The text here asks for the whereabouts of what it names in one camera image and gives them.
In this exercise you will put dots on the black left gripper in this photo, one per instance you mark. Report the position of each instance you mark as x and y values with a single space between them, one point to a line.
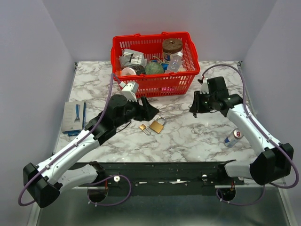
146 112

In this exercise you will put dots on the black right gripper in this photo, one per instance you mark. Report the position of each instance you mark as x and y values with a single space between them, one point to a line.
196 107

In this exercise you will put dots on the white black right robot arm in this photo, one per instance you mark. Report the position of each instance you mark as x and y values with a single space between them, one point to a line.
273 159

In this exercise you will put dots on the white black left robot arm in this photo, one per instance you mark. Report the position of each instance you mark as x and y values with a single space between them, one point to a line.
45 181

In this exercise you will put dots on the small brass padlock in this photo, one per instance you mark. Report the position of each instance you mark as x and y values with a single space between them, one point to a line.
145 129

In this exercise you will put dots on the large brass padlock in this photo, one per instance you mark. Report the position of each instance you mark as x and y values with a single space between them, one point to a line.
158 125

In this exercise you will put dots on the red plastic shopping basket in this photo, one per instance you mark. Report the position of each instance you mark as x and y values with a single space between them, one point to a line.
157 85

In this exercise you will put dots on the black tape roll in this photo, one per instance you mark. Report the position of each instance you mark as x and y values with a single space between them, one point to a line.
133 70

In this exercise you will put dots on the green glitter ball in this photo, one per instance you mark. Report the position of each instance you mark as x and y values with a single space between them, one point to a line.
154 68

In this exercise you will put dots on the red bull can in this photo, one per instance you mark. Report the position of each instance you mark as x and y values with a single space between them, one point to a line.
235 136

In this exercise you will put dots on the clear plastic bottle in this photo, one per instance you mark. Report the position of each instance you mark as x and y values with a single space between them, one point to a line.
175 63

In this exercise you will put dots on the grey foil pouch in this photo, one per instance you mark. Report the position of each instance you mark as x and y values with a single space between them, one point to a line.
131 57

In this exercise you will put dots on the jar with brown lid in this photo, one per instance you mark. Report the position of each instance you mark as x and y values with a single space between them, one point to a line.
170 48

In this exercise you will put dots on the blue razor package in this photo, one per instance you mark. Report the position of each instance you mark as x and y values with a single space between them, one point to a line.
74 118

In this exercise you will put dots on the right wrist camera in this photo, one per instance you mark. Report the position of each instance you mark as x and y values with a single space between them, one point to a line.
204 86

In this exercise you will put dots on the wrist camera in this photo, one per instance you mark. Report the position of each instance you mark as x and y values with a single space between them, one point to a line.
129 90
204 86

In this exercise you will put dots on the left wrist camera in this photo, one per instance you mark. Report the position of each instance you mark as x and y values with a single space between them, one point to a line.
129 90

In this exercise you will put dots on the black metal base rail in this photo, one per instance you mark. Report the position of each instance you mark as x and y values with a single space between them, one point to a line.
161 178

